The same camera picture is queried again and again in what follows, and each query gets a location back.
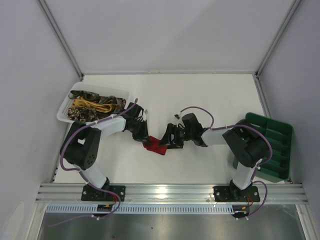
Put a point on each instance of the yellow patterned tie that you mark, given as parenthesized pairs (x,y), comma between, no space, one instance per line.
(104,108)

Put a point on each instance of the dark multicolour patterned tie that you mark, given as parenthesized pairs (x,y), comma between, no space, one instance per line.
(96,98)

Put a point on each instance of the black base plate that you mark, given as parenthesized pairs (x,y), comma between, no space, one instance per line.
(90,194)
(228,193)

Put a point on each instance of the white plastic basket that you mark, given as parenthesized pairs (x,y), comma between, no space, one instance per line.
(101,90)

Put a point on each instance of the brown floral tie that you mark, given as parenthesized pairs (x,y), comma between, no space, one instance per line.
(85,115)

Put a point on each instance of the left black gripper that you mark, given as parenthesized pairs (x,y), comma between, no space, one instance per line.
(141,132)

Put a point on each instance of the green divided organizer tray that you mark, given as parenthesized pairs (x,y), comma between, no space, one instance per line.
(280,136)

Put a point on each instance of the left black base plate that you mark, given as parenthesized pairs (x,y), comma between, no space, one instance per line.
(90,194)

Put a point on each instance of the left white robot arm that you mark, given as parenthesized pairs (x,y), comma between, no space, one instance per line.
(80,148)

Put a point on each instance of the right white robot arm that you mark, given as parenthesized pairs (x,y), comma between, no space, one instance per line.
(247,144)

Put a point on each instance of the aluminium mounting rail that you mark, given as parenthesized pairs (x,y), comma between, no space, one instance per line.
(286,194)

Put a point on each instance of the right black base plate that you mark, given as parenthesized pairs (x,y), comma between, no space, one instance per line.
(228,193)

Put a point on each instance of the red necktie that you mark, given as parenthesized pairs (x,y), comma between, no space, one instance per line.
(154,146)

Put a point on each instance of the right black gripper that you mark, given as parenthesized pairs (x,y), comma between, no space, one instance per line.
(177,136)

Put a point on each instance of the white slotted cable duct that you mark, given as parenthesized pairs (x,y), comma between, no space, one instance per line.
(202,209)

